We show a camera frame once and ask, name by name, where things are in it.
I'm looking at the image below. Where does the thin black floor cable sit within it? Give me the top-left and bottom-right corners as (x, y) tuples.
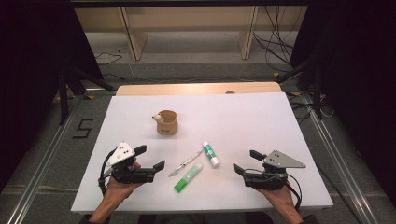
(94, 51), (124, 66)

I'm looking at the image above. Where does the beige wooden shelf unit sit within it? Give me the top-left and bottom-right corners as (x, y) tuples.
(74, 6), (309, 62)

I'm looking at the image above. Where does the dark curtain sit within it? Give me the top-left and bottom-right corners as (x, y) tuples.
(290, 0), (396, 202)
(0, 0), (105, 194)

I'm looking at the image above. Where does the person's right hand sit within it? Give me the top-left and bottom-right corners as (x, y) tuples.
(254, 182), (303, 217)

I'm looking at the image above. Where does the green highlighter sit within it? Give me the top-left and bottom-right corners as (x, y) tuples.
(173, 162), (205, 194)

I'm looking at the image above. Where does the aluminium floor rail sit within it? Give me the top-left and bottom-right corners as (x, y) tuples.
(298, 92), (379, 224)
(6, 88), (118, 224)

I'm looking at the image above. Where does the person's left hand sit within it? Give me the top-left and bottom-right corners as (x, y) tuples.
(103, 161), (144, 203)

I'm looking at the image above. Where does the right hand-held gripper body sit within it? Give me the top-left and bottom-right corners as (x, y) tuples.
(243, 149), (307, 191)

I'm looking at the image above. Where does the tangle of black cables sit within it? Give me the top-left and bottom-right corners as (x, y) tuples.
(251, 6), (296, 74)

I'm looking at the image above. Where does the tan bear pen holder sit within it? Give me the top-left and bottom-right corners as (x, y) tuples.
(151, 109), (179, 136)

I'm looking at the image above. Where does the black frame bar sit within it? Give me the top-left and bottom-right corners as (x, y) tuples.
(69, 0), (310, 8)

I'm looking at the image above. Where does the right hand-held gripper black cable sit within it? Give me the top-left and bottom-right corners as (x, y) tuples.
(283, 173), (304, 211)

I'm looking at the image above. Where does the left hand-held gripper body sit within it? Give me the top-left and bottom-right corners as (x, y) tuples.
(106, 141), (157, 185)

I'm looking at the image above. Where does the black tripod stand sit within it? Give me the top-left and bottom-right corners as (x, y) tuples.
(57, 66), (117, 126)
(275, 55), (325, 121)

